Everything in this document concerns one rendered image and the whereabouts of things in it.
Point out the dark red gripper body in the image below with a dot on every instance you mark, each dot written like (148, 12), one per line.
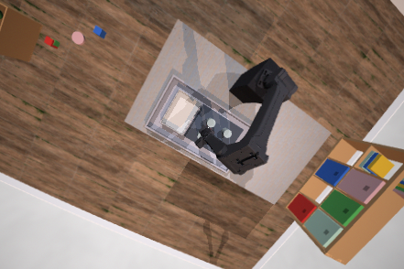
(204, 128)

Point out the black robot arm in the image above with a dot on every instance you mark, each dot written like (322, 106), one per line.
(250, 152)

